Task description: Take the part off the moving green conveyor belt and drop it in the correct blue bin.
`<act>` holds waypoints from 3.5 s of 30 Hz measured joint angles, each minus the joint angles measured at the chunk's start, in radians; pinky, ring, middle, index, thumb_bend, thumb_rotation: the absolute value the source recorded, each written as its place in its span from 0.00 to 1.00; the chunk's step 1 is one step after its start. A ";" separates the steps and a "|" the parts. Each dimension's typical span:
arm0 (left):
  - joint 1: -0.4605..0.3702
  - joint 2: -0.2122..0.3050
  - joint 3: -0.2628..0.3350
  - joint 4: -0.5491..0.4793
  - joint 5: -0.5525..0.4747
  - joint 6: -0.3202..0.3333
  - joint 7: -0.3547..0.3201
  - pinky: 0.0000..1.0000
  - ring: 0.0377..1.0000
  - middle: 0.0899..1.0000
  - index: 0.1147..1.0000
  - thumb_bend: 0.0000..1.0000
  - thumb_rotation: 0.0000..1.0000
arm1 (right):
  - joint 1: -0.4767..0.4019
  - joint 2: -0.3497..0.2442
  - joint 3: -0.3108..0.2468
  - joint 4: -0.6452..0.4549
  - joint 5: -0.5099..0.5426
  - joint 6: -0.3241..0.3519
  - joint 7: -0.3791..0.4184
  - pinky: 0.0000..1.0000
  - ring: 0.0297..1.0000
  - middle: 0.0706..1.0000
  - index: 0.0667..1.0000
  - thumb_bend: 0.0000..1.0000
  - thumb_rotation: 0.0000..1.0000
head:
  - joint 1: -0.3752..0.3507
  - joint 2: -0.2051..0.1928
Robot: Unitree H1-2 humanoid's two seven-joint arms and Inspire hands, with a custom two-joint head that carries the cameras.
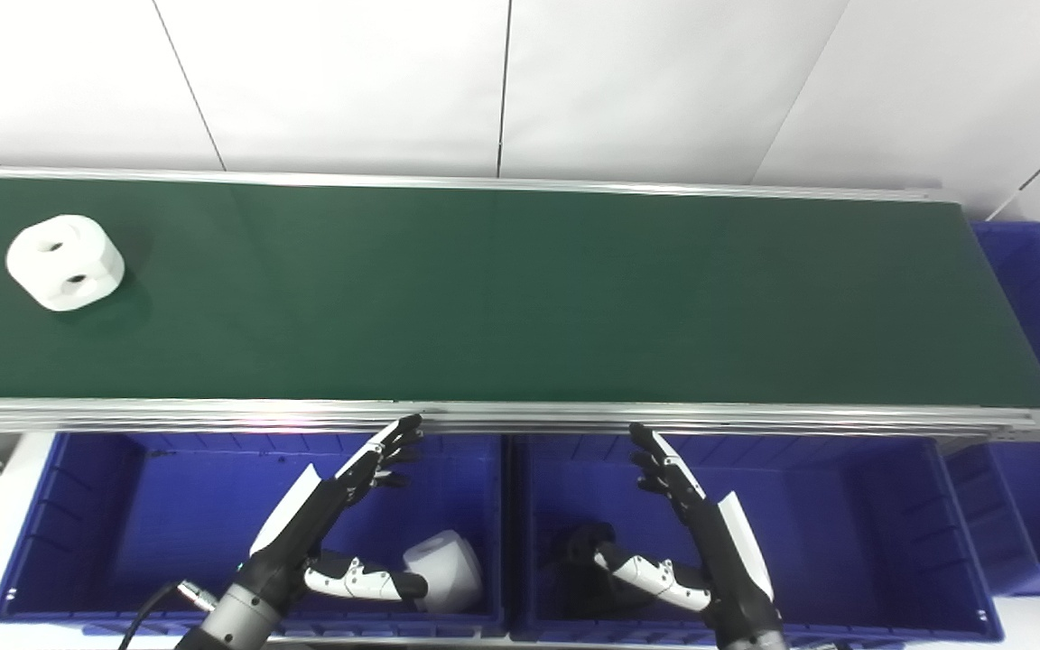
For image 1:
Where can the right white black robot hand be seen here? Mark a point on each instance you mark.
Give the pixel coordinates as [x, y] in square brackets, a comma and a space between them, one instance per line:
[710, 542]

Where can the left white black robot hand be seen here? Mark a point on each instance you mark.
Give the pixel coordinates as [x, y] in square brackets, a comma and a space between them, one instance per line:
[303, 524]

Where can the white two-hole plastic part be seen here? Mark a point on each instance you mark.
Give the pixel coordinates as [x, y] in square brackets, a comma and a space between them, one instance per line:
[64, 263]

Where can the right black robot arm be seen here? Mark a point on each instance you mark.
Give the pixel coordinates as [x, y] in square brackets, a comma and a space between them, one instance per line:
[755, 645]

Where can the left black silver robot arm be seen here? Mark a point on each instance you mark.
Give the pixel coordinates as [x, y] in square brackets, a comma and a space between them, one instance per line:
[231, 623]

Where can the black plastic part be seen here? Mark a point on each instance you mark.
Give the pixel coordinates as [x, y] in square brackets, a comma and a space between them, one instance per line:
[583, 587]

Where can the white rounded plastic part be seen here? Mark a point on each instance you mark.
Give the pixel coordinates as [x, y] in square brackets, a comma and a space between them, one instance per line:
[448, 564]

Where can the green conveyor belt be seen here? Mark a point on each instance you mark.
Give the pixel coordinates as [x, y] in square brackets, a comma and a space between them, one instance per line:
[520, 298]
[574, 419]

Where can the thin white black rod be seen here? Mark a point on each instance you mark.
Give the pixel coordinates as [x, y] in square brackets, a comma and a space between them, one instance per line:
[1016, 193]

